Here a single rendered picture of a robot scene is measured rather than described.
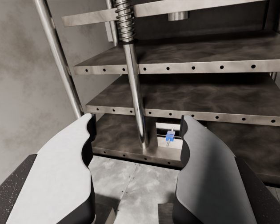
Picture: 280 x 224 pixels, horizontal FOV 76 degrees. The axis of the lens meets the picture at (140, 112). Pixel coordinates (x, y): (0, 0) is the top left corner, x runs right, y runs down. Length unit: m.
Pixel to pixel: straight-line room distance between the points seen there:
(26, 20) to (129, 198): 1.89
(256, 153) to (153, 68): 0.70
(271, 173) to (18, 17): 2.26
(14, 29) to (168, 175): 1.85
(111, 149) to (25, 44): 1.44
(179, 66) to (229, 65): 0.20
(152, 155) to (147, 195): 0.27
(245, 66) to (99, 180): 0.84
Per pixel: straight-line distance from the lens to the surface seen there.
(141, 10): 0.89
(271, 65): 0.88
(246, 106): 1.03
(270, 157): 1.15
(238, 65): 0.86
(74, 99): 1.14
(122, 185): 0.94
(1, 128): 2.10
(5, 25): 2.12
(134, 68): 0.88
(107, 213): 0.79
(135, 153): 1.10
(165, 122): 1.01
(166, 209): 0.72
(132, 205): 0.87
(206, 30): 1.63
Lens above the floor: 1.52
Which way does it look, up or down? 29 degrees down
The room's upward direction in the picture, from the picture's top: 9 degrees counter-clockwise
